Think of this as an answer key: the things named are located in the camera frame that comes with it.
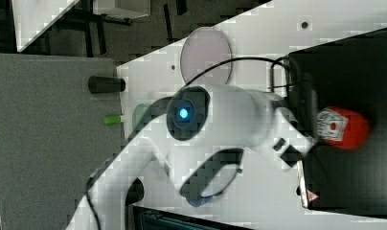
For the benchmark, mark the blue bowl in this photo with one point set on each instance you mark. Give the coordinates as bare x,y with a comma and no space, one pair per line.
198,202

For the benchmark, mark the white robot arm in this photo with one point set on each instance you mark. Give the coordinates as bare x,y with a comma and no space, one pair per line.
198,137

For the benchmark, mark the red ketchup bottle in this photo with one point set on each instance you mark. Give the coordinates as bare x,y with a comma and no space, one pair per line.
342,128

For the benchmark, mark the black cylinder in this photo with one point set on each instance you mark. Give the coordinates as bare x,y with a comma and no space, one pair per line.
98,85
135,193

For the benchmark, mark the white side table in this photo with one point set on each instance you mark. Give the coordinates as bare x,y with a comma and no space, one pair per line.
32,18

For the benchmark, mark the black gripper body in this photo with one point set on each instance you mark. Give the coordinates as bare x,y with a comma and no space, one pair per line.
307,105

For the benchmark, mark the black oven door handle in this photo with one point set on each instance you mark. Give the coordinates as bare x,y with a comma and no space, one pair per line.
277,74

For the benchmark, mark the black cylinder lower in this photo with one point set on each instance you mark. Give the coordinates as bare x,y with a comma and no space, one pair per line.
135,193

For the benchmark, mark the white box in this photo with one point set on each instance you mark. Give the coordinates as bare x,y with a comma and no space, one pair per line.
122,8

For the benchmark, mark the black toaster oven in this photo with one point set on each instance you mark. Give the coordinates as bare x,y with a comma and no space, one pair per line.
350,73

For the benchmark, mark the round grey plate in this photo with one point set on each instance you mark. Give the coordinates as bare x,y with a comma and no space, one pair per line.
204,48

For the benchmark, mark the green marker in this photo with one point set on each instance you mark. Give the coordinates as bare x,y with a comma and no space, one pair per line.
112,120

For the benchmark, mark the black cylinder upper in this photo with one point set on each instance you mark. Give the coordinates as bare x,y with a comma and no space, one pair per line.
98,85

